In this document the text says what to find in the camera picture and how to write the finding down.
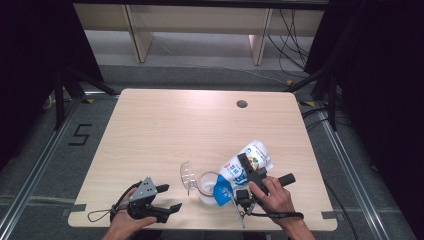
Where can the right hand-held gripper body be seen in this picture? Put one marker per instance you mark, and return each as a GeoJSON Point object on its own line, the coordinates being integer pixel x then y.
{"type": "Point", "coordinates": [245, 198]}

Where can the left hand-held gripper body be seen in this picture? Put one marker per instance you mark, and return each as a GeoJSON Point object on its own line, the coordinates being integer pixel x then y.
{"type": "Point", "coordinates": [144, 190]}

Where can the white and blue pouch bag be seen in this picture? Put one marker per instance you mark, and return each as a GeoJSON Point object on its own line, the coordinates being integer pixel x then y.
{"type": "Point", "coordinates": [233, 176]}

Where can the clear plastic jar lid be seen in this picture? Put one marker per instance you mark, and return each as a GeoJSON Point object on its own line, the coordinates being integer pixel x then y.
{"type": "Point", "coordinates": [188, 175]}

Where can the clear glass jar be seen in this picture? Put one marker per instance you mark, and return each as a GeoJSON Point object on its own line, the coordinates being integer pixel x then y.
{"type": "Point", "coordinates": [206, 186]}

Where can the person's right hand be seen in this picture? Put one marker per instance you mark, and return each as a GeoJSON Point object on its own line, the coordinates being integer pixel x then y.
{"type": "Point", "coordinates": [278, 201]}

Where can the person's left hand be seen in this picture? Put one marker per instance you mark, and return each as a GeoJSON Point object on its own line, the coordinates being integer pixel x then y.
{"type": "Point", "coordinates": [126, 225]}

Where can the grey tape strip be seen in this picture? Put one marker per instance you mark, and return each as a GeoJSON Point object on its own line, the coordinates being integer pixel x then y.
{"type": "Point", "coordinates": [330, 215]}
{"type": "Point", "coordinates": [75, 208]}

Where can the yellow black tape piece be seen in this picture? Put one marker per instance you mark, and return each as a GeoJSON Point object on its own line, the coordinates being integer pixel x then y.
{"type": "Point", "coordinates": [88, 100]}
{"type": "Point", "coordinates": [306, 103]}

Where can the black metal stand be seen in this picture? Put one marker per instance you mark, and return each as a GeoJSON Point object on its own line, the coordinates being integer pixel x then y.
{"type": "Point", "coordinates": [331, 100]}
{"type": "Point", "coordinates": [60, 100]}

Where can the dark curtain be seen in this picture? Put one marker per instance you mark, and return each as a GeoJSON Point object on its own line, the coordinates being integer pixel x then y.
{"type": "Point", "coordinates": [30, 66]}
{"type": "Point", "coordinates": [383, 83]}

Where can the metal floor rail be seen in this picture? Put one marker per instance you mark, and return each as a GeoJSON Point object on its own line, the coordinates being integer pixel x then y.
{"type": "Point", "coordinates": [36, 166]}
{"type": "Point", "coordinates": [353, 173]}

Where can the light wooden desk frame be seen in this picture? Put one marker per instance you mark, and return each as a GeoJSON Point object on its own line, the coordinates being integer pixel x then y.
{"type": "Point", "coordinates": [200, 20]}

